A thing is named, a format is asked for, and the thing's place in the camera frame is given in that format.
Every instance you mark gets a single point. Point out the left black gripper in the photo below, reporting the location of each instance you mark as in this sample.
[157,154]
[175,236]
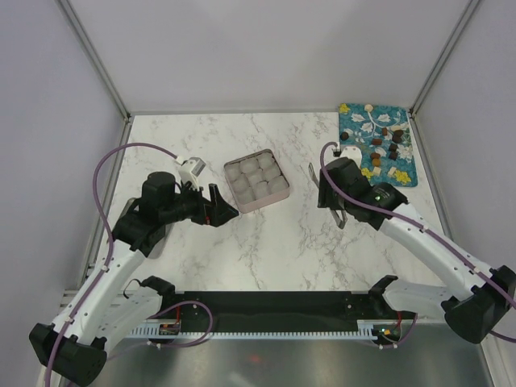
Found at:
[223,213]

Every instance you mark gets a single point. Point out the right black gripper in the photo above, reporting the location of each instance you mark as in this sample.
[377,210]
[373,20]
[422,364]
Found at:
[324,195]

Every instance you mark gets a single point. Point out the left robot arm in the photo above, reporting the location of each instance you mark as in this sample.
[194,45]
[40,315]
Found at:
[77,342]

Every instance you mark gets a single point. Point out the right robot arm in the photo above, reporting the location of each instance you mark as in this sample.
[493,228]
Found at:
[474,296]

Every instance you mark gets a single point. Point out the pink chocolate tin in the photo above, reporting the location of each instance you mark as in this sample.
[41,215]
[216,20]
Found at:
[256,181]

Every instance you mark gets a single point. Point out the blue floral tray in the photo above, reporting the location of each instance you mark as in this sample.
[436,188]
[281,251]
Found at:
[382,133]

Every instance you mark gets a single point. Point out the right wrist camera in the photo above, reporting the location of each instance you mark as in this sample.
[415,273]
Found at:
[350,152]

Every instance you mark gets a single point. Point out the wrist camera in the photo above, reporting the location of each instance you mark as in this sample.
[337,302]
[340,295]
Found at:
[190,171]
[350,152]

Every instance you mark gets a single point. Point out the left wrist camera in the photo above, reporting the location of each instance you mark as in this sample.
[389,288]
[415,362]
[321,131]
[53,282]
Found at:
[190,171]

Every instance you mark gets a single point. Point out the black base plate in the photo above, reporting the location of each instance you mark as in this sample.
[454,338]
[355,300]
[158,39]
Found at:
[286,311]

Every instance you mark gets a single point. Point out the white cable duct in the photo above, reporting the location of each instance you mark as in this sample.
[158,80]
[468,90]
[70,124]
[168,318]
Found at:
[154,330]

